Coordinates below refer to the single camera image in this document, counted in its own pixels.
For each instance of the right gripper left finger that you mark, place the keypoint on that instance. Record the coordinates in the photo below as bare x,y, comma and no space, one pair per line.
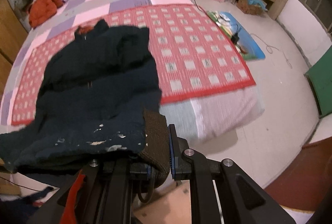
100,194

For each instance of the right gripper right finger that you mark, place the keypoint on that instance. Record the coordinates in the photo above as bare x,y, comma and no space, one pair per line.
221,192

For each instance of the dark navy padded jacket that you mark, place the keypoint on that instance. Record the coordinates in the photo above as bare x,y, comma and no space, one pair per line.
99,100

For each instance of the purple pink patchwork bedsheet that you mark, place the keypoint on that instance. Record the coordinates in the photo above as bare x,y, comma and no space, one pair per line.
198,118

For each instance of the red white checkered blanket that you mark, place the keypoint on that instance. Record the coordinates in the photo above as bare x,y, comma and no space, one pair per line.
195,61

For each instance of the green board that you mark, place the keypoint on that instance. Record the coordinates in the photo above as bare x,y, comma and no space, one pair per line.
319,77

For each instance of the blue floor mat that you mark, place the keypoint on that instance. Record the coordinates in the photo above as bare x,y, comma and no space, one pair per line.
239,37

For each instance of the wooden wardrobe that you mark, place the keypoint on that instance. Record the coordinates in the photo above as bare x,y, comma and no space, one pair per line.
12,36

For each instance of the orange red down jacket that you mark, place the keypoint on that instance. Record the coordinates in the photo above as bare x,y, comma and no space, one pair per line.
42,10

